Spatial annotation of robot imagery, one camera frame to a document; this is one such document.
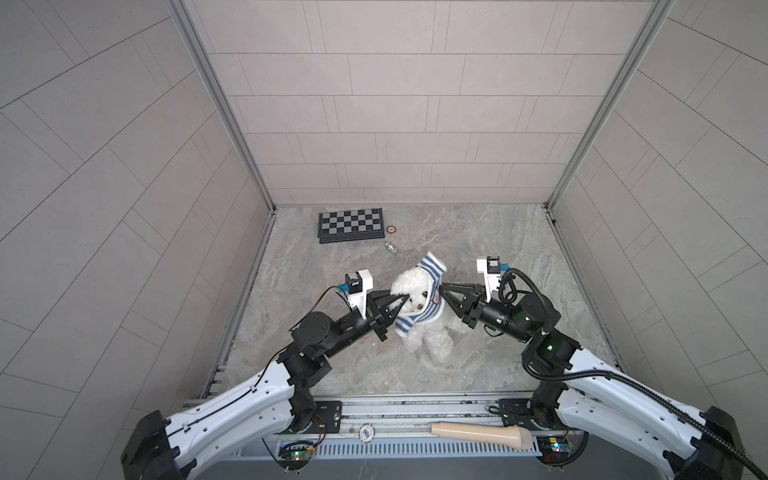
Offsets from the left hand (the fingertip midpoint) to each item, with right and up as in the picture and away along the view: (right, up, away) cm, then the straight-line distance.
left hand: (413, 300), depth 59 cm
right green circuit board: (+33, -37, +9) cm, 50 cm away
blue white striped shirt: (+5, +6, +1) cm, 8 cm away
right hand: (+6, 0, +4) cm, 7 cm away
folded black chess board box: (-20, +16, +46) cm, 53 cm away
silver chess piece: (-6, +8, +43) cm, 44 cm away
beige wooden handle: (+22, -32, +7) cm, 39 cm away
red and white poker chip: (-6, +14, +50) cm, 52 cm away
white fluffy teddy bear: (+5, -10, +9) cm, 15 cm away
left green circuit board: (-26, -36, +6) cm, 45 cm away
